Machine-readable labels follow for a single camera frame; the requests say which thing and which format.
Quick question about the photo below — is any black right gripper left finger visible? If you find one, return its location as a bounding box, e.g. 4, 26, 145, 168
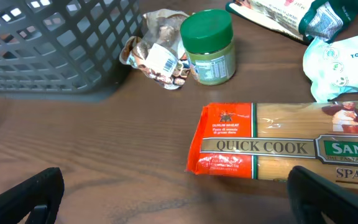
0, 167, 65, 224

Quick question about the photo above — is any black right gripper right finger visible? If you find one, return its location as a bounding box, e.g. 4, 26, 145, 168
287, 166, 358, 224

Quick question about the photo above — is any orange quick cook spaghetti pack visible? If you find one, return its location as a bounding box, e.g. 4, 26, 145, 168
186, 101, 358, 189

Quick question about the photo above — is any mint toilet tissue pack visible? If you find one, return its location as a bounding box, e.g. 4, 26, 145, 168
303, 35, 358, 103

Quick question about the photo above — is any dark green snack bag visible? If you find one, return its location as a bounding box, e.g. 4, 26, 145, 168
226, 0, 358, 45

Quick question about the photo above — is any brown snack packet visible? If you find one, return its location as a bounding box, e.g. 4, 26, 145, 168
119, 9, 190, 90

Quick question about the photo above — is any green lidded pesto jar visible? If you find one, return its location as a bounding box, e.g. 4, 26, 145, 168
180, 9, 236, 86

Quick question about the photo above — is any grey plastic lattice basket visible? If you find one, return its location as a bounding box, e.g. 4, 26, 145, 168
0, 0, 142, 93

